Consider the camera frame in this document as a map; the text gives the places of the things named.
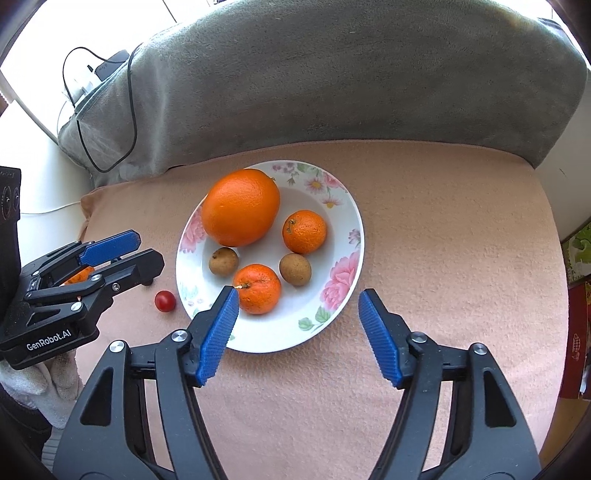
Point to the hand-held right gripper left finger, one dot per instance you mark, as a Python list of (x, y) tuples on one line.
[(219, 337)]

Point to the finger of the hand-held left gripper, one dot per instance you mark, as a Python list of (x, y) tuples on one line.
[(134, 270), (111, 247)]

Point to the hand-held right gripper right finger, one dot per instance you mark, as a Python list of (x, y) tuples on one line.
[(378, 341)]

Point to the large orange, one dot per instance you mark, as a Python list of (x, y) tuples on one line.
[(240, 207), (78, 275)]

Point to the red cherry tomato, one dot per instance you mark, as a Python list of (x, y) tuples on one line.
[(165, 301)]

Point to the white floral plate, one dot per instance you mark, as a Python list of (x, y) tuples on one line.
[(277, 332)]

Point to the small tangerine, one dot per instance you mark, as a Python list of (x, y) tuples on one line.
[(257, 290), (304, 232)]

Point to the brown longan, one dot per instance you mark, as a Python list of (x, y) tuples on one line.
[(223, 261), (295, 269)]

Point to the person's left hand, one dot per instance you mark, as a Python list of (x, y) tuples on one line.
[(46, 387)]

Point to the white charger plug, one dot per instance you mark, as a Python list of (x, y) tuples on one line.
[(81, 87)]

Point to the black power adapter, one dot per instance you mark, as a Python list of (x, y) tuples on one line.
[(111, 63)]

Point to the red cardboard box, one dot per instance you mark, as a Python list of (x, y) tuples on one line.
[(579, 341)]

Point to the green printed box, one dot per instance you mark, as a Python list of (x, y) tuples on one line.
[(578, 251)]

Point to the grey plush cushion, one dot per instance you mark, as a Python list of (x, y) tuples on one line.
[(323, 78)]

